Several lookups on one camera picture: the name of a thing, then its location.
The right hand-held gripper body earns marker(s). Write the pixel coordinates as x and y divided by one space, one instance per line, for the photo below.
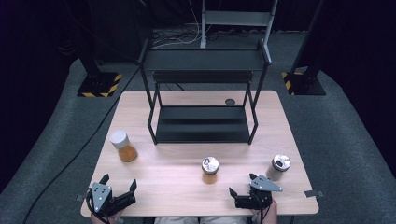
263 185

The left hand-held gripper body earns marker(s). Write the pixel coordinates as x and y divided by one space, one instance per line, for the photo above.
101 196

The silver-lid jar of beige powder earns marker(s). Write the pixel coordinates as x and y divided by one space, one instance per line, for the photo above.
278 166

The silver-lid jar of orange powder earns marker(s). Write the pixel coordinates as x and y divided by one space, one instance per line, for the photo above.
210 168

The white-lid jar of orange powder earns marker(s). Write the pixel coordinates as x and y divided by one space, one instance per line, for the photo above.
124 146

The black metal shelf rack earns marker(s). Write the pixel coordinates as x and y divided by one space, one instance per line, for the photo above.
202 130

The person's left hand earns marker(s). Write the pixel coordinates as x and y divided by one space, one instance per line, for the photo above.
107 220

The person's right hand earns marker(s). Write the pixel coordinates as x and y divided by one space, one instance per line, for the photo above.
269 214

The person's light trousers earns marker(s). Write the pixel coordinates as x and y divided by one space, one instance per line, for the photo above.
202 221

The black stand with striped base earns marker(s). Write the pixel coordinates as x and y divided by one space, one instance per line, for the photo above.
306 84
99 85

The grey table edge bracket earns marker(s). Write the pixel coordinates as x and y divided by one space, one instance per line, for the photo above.
313 193
81 197

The grey metal stand frame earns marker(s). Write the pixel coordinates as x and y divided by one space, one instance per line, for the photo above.
236 18

